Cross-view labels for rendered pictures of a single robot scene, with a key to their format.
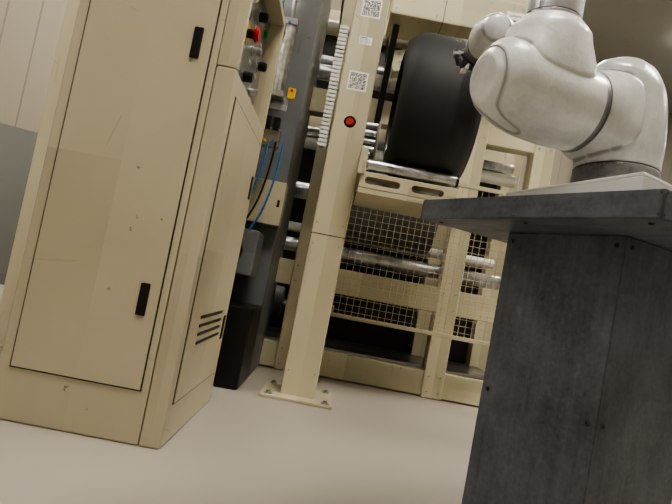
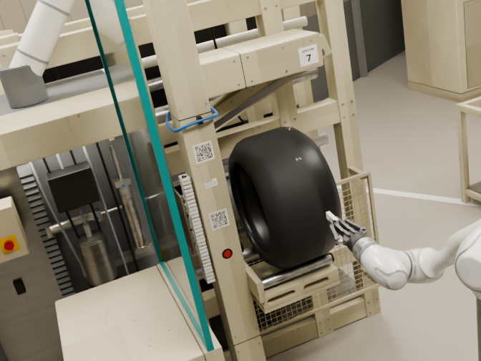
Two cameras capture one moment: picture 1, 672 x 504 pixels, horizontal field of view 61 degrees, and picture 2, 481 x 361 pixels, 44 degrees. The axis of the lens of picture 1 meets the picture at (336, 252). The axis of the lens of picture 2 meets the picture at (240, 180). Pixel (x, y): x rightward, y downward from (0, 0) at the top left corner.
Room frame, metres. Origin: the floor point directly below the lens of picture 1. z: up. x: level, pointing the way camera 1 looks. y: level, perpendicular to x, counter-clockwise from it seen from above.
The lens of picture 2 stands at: (0.05, 0.54, 2.25)
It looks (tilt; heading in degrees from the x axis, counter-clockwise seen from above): 22 degrees down; 343
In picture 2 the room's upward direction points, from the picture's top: 12 degrees counter-clockwise
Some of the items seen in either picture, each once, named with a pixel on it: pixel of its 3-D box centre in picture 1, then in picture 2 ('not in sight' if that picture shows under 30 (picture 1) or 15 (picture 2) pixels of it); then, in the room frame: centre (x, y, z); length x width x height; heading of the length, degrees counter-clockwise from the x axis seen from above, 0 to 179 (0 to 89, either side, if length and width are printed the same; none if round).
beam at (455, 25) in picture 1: (456, 22); (248, 63); (2.53, -0.34, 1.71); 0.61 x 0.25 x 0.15; 90
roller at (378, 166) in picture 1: (411, 172); (295, 271); (2.09, -0.22, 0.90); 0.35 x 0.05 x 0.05; 90
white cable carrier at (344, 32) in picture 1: (334, 87); (198, 229); (2.18, 0.13, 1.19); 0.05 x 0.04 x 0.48; 0
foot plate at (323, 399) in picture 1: (297, 392); not in sight; (2.21, 0.04, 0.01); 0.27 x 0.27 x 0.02; 0
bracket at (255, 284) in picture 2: (360, 170); (244, 271); (2.23, -0.04, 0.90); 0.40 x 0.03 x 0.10; 0
